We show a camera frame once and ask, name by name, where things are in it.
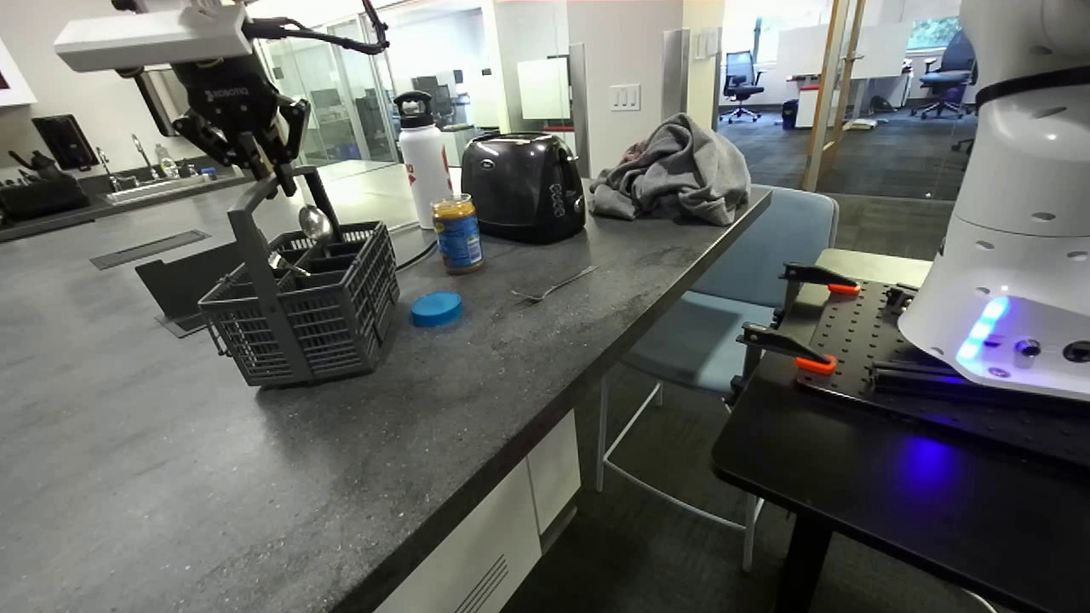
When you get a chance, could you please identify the wooden posts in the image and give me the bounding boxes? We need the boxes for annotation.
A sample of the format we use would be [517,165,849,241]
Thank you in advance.
[801,0,869,193]

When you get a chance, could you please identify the white board on glass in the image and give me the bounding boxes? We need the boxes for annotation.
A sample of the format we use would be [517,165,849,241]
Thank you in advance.
[516,56,572,121]

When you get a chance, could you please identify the white cabinet door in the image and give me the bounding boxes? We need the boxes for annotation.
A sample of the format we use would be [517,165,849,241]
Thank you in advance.
[373,458,543,613]
[525,408,583,536]

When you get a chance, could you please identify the steel sink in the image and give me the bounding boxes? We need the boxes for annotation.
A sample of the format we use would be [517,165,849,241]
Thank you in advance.
[97,170,219,206]

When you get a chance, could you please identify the peanut butter jar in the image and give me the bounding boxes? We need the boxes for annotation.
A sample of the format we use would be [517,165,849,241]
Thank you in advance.
[430,194,485,276]

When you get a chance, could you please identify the silver fork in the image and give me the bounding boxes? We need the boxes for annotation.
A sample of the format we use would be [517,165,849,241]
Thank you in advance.
[510,264,600,304]

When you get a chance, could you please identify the black flip-up outlet cover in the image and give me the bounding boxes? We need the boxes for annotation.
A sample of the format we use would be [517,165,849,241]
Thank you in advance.
[134,241,250,340]

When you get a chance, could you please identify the framed wall picture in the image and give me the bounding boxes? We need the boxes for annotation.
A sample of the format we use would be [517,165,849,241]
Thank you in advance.
[0,37,37,108]

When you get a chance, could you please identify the white office desk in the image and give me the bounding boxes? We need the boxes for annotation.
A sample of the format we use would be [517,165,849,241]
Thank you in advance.
[787,51,914,130]

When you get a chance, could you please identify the blue upholstered chair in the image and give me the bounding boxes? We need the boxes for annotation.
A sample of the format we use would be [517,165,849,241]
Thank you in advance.
[595,185,840,573]

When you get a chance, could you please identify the black clamp orange tip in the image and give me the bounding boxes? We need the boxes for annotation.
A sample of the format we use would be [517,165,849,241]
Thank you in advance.
[778,261,862,298]
[736,321,839,376]

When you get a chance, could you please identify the grey plastic utensil holder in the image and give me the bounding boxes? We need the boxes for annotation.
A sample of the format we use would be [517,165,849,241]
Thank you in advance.
[198,165,401,389]

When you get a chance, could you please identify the black office chair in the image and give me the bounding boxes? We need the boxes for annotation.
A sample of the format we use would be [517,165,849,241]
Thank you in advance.
[721,50,766,125]

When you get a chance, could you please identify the dark counter vent grille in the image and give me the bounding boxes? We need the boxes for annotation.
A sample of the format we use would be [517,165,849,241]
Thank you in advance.
[89,229,212,272]

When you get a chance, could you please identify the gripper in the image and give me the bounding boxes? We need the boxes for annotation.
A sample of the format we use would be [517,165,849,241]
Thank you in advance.
[172,53,313,198]

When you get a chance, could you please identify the black toaster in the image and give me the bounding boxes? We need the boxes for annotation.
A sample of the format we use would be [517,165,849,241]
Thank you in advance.
[460,131,589,246]

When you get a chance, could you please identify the black wall tablet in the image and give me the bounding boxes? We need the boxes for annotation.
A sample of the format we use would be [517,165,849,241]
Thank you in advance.
[32,114,100,172]

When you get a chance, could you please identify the window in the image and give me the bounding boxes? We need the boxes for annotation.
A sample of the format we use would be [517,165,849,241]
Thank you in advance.
[906,16,962,51]

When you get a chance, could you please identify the silver spoon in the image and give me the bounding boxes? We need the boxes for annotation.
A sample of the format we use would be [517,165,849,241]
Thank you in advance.
[297,204,336,245]

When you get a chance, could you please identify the black dish rack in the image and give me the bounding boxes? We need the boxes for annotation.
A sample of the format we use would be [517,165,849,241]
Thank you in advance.
[0,148,91,224]

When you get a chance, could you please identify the black cable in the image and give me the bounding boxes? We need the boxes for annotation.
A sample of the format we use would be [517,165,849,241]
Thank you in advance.
[388,220,440,274]

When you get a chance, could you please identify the grey crumpled sweatshirt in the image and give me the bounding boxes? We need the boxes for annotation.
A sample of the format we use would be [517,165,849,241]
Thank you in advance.
[587,112,753,227]

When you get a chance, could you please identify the blue round lid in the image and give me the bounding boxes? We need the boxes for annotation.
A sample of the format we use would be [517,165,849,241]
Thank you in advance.
[410,291,464,329]

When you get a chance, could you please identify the white water bottle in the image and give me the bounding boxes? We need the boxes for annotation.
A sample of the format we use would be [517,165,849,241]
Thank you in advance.
[393,90,455,230]

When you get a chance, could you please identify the blue office chair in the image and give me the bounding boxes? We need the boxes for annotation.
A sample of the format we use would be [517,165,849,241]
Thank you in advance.
[909,32,979,121]

